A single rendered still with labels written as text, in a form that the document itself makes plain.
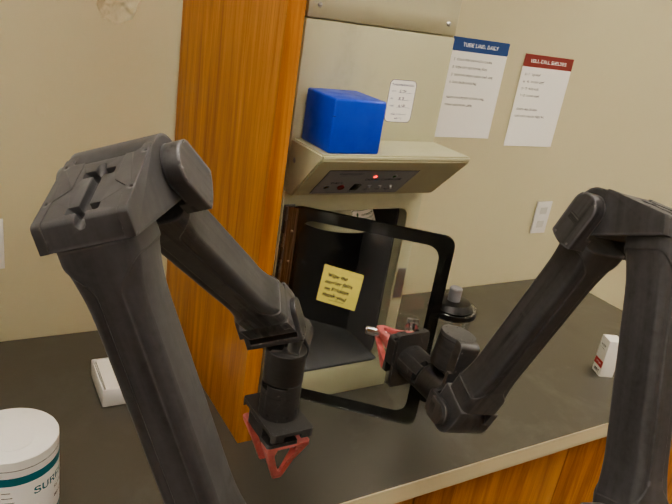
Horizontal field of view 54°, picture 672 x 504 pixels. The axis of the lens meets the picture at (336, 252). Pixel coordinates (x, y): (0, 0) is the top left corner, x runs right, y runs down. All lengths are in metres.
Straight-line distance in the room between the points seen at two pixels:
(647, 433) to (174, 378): 0.49
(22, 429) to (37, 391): 0.35
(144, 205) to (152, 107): 1.04
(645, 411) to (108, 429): 0.94
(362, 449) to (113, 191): 0.94
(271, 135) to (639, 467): 0.68
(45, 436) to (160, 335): 0.60
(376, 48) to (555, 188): 1.25
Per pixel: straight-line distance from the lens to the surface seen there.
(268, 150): 1.06
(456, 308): 1.42
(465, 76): 1.93
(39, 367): 1.53
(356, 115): 1.09
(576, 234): 0.81
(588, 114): 2.35
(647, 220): 0.77
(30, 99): 1.48
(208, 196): 0.58
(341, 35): 1.18
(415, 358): 1.10
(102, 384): 1.41
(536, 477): 1.65
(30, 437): 1.09
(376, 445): 1.36
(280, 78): 1.04
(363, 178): 1.18
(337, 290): 1.23
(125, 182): 0.50
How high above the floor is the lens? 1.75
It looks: 21 degrees down
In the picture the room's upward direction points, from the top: 9 degrees clockwise
